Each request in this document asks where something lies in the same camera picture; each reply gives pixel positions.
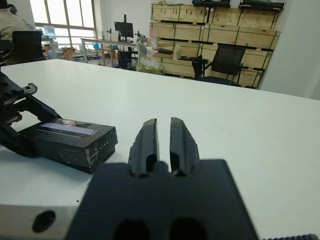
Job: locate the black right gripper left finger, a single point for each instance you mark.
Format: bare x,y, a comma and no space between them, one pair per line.
145,147

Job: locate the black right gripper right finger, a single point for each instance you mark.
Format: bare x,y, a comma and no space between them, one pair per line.
182,147

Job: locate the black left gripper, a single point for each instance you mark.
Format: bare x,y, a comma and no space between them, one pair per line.
12,100

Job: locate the black box lid shiny window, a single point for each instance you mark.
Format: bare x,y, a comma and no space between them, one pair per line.
72,142

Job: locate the green sack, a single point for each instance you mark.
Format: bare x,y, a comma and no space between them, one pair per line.
150,68

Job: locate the black office chair back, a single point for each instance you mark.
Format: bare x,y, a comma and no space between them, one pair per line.
27,46

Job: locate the wooden crate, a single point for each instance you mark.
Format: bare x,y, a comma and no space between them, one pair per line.
220,35
165,12
190,51
192,14
257,38
177,66
257,60
251,77
188,33
257,20
162,31
225,17

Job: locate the black computer tower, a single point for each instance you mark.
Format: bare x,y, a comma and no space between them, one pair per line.
124,59

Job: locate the white plastic wrapping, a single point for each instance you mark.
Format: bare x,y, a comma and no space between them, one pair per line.
146,53

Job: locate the black folding chair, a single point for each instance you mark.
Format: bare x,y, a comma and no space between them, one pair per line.
132,53

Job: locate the black mesh office chair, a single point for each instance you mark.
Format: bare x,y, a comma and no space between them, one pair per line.
225,62

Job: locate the blue object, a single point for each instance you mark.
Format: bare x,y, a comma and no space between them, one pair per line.
96,46

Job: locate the person in beige shirt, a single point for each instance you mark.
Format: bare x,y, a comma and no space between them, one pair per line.
11,23

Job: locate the pink and white carton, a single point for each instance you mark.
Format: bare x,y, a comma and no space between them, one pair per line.
153,37

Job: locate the black desk device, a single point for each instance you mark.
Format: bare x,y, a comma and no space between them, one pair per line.
140,36

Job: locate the wooden top desk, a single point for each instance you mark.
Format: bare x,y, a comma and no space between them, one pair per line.
110,41

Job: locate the small black desk stand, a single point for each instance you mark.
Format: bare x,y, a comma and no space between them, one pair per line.
109,34

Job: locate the black computer monitor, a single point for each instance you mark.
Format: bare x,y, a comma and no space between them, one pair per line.
123,29

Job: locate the black vertical pole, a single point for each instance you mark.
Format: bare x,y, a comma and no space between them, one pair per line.
208,15

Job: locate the black open carry case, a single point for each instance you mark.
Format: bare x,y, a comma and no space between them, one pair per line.
212,2

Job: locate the black flat case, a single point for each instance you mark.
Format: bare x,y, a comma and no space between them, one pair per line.
262,5

